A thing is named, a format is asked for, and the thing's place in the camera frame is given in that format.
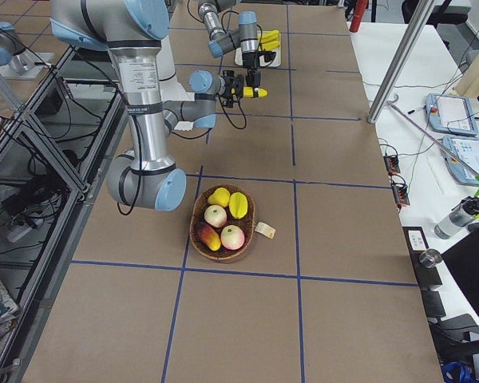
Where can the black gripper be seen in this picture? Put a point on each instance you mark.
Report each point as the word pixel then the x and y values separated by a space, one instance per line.
pixel 228 88
pixel 250 61

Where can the yellow banana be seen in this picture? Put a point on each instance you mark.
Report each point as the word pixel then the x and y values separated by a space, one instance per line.
pixel 270 40
pixel 250 92

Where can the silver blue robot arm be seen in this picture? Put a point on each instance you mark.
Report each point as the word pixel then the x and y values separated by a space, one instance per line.
pixel 131 32
pixel 255 47

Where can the yellow pear in basket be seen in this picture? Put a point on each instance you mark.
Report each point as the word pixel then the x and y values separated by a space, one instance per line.
pixel 220 197

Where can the woven wicker fruit basket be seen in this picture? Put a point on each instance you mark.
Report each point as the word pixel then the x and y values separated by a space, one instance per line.
pixel 246 224

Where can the white rectangular bear tray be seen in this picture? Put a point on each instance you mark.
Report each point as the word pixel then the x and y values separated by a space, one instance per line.
pixel 248 46

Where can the yellow star fruit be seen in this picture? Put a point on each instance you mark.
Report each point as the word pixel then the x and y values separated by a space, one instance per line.
pixel 238 205

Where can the red fire extinguisher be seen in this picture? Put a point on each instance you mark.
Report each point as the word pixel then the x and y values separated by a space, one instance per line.
pixel 359 10

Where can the small paper tag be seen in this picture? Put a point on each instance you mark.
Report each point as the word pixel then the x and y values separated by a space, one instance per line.
pixel 265 230

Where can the pink red apple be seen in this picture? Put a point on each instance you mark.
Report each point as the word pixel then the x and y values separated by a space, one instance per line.
pixel 232 237

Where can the orange circuit board module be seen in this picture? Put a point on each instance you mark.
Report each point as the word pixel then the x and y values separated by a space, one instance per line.
pixel 392 164

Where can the yellow orange pear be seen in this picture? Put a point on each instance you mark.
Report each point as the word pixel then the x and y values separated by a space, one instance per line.
pixel 208 236

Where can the far blue teach pendant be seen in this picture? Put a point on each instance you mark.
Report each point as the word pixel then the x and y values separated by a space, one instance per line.
pixel 451 114

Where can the blue teach pendant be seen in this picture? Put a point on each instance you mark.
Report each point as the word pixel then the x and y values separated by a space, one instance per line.
pixel 467 150
pixel 451 114

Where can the near blue teach pendant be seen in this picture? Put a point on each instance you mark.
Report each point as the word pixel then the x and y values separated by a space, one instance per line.
pixel 467 150

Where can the small metal cup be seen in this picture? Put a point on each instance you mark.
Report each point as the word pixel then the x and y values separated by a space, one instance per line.
pixel 430 258

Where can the grey water bottle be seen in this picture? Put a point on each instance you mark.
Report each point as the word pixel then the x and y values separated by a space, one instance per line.
pixel 459 217

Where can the green tipped reacher grabber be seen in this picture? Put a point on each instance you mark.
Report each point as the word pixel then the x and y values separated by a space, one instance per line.
pixel 467 167

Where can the aluminium frame post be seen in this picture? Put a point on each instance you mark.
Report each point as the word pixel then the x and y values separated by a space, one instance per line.
pixel 419 19

